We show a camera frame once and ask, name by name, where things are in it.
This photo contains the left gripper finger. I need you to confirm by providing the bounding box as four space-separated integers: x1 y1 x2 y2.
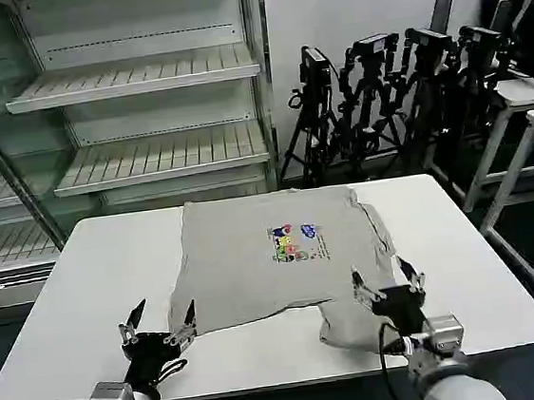
160 298 201 352
114 297 152 346

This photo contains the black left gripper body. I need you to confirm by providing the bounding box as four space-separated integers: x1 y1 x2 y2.
121 327 192 391

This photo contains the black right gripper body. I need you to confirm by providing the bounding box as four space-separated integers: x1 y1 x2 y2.
369 282 431 342

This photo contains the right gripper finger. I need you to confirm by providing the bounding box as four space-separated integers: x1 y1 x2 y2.
349 267 389 307
394 253 429 296

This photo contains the white rounded table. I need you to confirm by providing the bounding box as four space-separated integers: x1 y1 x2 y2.
0 162 534 400

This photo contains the grey printed t-shirt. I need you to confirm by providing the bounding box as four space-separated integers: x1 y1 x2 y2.
155 178 408 376

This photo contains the white empty display shelf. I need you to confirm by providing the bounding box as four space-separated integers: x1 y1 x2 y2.
0 0 287 222

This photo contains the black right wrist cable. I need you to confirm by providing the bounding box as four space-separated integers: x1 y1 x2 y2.
373 317 416 400

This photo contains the black tripod with camera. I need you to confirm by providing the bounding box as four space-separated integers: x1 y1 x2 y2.
265 42 348 191
451 19 527 151
326 30 414 181
391 21 476 196

